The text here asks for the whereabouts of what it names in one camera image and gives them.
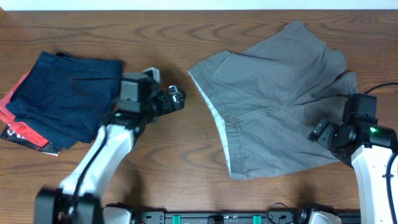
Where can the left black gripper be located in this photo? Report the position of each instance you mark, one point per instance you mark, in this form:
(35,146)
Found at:
(177,104)

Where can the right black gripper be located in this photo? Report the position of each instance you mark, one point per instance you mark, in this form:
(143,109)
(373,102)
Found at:
(323,132)

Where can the grey shorts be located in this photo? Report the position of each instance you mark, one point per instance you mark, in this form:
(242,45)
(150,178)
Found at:
(266,100)

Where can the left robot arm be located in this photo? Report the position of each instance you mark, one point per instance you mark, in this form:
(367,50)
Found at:
(77,199)

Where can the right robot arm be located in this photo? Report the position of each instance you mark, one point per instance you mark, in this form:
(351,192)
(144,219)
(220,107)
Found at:
(368,148)

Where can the folded navy blue garment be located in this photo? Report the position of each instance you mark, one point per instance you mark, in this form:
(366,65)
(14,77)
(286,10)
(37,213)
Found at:
(64,98)

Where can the black printed garment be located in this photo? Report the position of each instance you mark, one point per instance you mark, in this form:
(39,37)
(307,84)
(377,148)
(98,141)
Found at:
(12,136)

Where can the folded red garment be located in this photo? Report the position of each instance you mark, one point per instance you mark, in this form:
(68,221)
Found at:
(20,128)

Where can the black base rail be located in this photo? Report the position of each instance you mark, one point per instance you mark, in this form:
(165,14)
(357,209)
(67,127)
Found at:
(311,213)

